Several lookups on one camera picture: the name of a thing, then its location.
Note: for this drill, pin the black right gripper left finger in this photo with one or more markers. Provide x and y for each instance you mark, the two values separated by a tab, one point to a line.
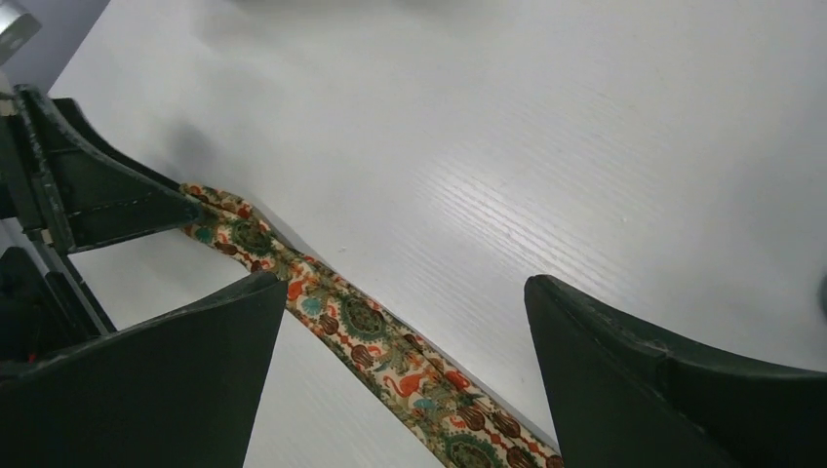
179	390

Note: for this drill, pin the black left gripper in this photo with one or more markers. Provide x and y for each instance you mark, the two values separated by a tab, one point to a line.
66	190

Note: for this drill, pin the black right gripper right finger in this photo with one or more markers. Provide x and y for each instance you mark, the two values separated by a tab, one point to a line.
624	392

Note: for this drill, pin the beige paisley patterned tie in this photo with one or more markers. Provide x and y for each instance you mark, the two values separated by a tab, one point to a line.
451	415

